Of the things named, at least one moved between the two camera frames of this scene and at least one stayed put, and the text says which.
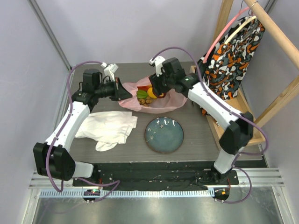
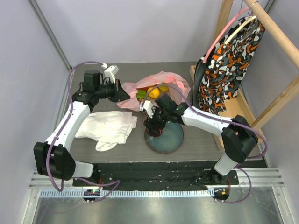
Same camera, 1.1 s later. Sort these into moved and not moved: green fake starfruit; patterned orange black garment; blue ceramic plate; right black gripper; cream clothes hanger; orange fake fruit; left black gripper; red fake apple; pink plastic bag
Moved: pink plastic bag; right black gripper; red fake apple
Not moved: cream clothes hanger; patterned orange black garment; orange fake fruit; left black gripper; green fake starfruit; blue ceramic plate
